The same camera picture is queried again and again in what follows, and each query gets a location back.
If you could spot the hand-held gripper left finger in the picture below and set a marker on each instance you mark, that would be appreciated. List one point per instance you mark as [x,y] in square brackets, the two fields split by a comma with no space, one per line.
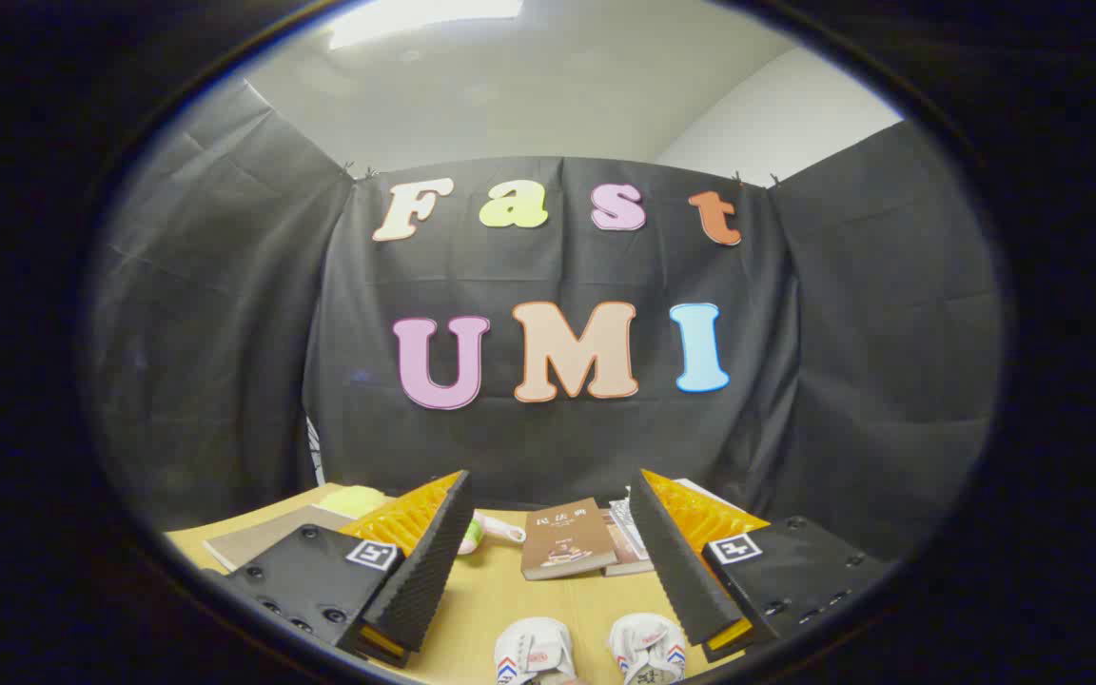
[429,561]

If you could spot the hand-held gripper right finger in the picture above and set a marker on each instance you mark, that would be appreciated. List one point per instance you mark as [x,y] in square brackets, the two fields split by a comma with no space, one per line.
[676,561]

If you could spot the white canvas shoe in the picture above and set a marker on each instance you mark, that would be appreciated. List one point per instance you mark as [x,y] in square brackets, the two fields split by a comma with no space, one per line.
[534,652]
[648,652]

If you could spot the grey storage box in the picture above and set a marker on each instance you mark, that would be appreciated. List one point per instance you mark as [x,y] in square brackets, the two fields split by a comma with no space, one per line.
[267,538]

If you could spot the pink and green plush toy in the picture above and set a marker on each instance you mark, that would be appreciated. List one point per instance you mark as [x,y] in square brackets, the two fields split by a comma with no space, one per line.
[474,535]

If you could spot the reddish brown book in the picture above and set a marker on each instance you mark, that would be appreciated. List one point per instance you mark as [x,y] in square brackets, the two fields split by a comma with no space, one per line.
[622,561]

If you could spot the grey patterned book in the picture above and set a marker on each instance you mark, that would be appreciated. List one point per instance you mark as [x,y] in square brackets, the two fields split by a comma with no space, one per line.
[626,523]

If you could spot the yellow plush ball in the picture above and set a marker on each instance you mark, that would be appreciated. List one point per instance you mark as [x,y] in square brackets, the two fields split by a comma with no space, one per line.
[353,500]

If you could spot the brown cover book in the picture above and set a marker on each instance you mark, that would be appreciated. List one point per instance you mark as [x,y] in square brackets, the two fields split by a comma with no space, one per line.
[567,542]

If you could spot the black backdrop cloth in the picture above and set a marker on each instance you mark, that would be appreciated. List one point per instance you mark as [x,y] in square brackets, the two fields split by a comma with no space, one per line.
[567,428]

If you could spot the ceiling light panel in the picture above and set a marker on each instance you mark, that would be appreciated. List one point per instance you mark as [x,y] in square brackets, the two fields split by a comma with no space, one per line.
[424,17]

